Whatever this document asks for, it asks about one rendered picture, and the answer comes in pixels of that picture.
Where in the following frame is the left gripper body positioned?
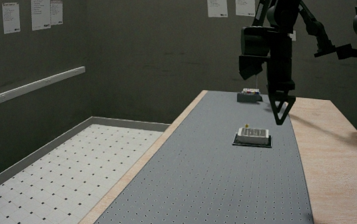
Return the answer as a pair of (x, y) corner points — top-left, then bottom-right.
(267, 58), (295, 97)

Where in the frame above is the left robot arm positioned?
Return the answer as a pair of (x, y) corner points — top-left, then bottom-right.
(239, 0), (301, 81)

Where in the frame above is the white grid rack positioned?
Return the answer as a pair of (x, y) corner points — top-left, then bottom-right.
(237, 127), (268, 145)

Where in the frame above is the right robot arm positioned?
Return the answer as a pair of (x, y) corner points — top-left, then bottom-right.
(251, 0), (336, 53)

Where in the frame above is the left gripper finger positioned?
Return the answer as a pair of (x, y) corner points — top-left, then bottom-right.
(276, 87), (289, 113)
(268, 95), (296, 125)

